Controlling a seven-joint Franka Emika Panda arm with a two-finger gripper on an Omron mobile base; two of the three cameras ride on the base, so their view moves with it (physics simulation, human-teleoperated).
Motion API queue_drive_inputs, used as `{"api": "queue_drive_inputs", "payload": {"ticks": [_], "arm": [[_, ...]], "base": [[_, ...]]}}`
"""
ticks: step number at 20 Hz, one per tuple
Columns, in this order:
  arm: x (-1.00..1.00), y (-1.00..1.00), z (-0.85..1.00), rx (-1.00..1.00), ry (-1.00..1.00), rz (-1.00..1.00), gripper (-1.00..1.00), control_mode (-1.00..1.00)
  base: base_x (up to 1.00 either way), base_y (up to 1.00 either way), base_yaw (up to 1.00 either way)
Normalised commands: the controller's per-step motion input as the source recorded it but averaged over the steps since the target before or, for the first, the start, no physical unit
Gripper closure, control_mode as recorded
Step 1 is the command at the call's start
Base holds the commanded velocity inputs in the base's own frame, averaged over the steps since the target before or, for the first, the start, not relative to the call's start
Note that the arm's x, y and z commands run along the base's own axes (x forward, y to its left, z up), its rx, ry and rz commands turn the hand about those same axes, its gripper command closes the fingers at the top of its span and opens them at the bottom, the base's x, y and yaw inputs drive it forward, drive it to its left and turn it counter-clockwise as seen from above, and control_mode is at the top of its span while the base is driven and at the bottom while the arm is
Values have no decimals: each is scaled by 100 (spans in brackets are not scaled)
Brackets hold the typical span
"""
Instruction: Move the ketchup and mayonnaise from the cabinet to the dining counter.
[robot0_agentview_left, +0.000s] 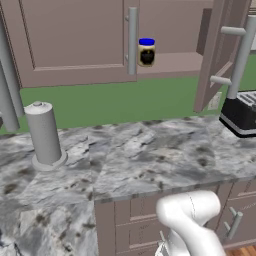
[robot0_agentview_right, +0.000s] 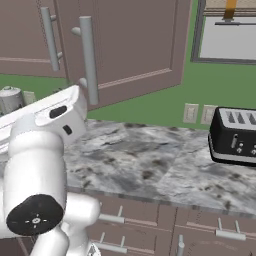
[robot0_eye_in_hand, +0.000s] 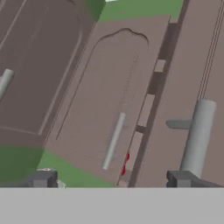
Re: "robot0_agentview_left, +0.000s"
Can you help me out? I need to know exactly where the black toaster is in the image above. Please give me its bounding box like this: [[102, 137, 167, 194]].
[[218, 91, 256, 139]]

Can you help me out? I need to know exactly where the grey base cabinet handle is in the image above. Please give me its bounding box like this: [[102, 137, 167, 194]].
[[223, 206, 244, 241]]

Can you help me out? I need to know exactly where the grey closed-door handle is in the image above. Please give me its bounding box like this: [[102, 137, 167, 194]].
[[124, 6, 139, 76]]

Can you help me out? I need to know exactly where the grey tall bar handle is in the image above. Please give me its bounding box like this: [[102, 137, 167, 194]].
[[0, 19, 25, 133]]

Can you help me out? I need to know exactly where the closed mauve cabinet door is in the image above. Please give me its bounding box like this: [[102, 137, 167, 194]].
[[0, 0, 141, 89]]

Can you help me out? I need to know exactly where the grey open-door handle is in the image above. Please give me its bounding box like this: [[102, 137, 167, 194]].
[[209, 14, 256, 100]]

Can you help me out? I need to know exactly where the grey paper towel holder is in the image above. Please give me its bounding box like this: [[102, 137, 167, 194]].
[[23, 101, 69, 172]]

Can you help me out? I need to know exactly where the blue-lidded mayonnaise jar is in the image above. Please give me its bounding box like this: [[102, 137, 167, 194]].
[[137, 37, 157, 68]]

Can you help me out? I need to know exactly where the white wall outlet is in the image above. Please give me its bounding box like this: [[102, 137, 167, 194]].
[[207, 91, 223, 111]]

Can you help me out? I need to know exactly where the mauve base cabinet run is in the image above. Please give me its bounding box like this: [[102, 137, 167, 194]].
[[93, 178, 256, 256]]

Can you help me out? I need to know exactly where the open mauve cabinet door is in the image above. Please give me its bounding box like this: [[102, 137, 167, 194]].
[[193, 0, 252, 114]]

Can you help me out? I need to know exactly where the mauve wall cabinet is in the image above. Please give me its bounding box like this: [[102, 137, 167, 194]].
[[135, 0, 214, 80]]

